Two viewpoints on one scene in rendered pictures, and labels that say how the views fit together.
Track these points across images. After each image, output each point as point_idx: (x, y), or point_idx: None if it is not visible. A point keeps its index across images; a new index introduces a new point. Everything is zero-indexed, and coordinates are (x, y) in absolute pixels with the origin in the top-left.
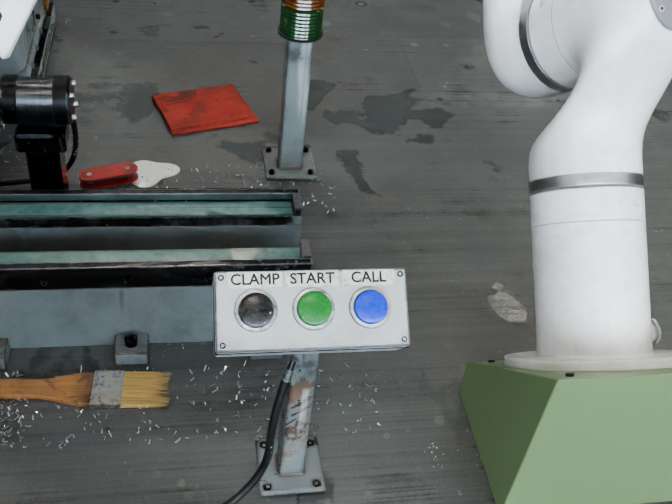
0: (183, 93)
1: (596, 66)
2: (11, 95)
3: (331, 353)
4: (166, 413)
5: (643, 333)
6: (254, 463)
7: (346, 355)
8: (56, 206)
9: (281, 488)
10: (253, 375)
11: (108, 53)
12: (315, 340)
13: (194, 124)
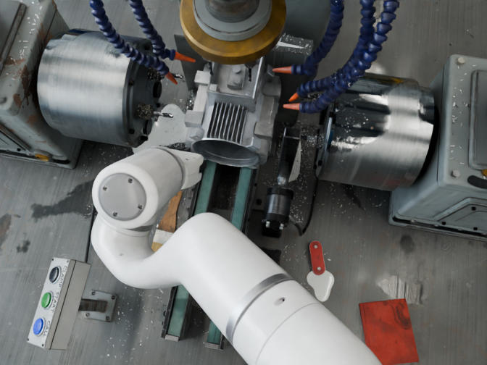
0: (406, 320)
1: None
2: (269, 192)
3: (156, 347)
4: None
5: None
6: (108, 291)
7: (153, 354)
8: (239, 218)
9: (90, 298)
10: (154, 303)
11: (467, 277)
12: (41, 298)
13: (366, 319)
